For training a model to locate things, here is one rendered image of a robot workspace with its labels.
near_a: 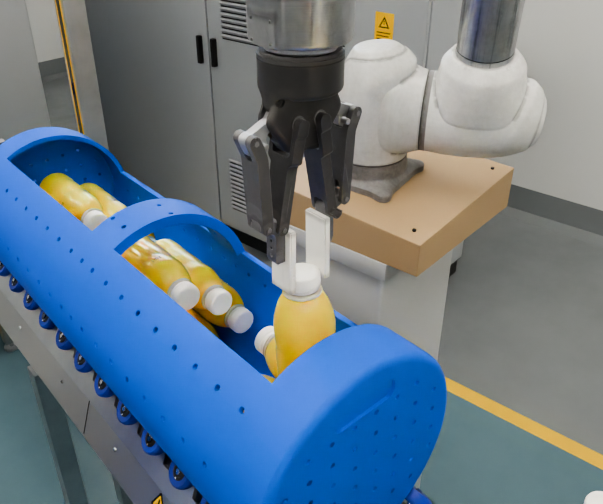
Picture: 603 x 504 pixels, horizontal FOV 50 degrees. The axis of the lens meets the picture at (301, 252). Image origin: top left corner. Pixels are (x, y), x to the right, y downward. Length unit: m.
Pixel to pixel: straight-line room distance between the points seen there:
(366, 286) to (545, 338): 1.61
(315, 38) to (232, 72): 2.40
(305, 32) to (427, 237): 0.73
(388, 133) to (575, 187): 2.43
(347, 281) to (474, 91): 0.45
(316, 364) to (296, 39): 0.31
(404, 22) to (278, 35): 1.81
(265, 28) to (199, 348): 0.35
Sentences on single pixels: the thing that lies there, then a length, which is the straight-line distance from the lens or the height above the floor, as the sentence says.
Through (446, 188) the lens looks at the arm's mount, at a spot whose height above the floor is 1.08.
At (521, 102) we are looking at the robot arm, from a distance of 1.24.
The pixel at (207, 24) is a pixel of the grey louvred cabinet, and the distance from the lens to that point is 2.99.
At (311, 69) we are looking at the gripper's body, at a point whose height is 1.51.
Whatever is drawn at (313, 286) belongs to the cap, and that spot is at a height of 1.29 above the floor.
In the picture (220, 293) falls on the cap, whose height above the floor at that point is 1.12.
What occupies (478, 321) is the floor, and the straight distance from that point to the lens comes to 2.85.
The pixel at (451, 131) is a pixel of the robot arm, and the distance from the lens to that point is 1.24.
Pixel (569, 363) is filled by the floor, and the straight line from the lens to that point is 2.74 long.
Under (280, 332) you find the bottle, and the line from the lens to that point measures 0.67.
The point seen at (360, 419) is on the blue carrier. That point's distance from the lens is 0.67.
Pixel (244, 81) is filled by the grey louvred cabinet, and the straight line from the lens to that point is 2.88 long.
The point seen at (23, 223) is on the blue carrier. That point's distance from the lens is 1.10.
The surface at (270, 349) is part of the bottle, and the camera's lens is 0.85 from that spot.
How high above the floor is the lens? 1.65
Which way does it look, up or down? 31 degrees down
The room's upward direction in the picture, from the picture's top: straight up
